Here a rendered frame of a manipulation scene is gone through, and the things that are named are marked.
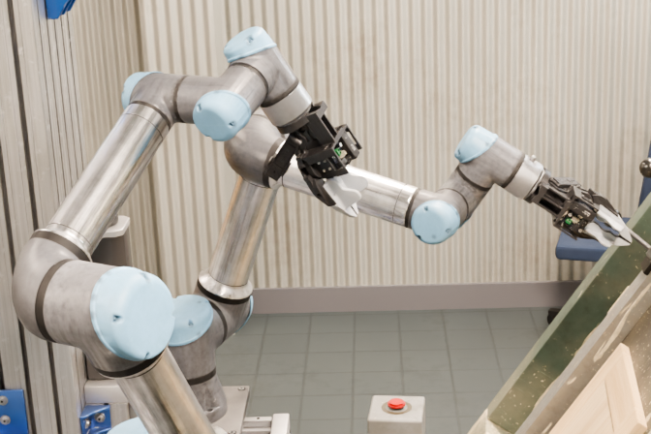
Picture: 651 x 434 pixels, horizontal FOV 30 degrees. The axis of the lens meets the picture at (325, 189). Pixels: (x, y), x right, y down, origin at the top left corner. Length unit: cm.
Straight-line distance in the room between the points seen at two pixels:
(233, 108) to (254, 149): 43
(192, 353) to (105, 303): 85
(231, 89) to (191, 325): 71
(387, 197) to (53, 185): 58
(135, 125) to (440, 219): 58
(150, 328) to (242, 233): 84
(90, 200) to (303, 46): 359
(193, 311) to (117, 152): 69
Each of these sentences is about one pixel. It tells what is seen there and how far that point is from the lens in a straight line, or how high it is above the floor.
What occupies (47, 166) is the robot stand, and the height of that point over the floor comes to 167.
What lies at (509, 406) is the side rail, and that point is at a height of 94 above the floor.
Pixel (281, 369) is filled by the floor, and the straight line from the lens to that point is 510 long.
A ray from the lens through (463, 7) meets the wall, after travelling 528.
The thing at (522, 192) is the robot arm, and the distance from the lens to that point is 223.
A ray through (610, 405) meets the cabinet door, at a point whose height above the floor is 118.
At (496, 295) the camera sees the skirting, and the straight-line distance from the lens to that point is 563.
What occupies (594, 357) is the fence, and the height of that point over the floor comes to 117.
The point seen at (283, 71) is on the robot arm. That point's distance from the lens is 190.
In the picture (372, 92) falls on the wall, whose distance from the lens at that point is 533.
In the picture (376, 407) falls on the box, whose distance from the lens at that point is 275.
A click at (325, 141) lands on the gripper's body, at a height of 170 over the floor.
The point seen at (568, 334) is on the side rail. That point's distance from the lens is 266.
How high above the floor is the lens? 219
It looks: 17 degrees down
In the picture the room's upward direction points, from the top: 2 degrees counter-clockwise
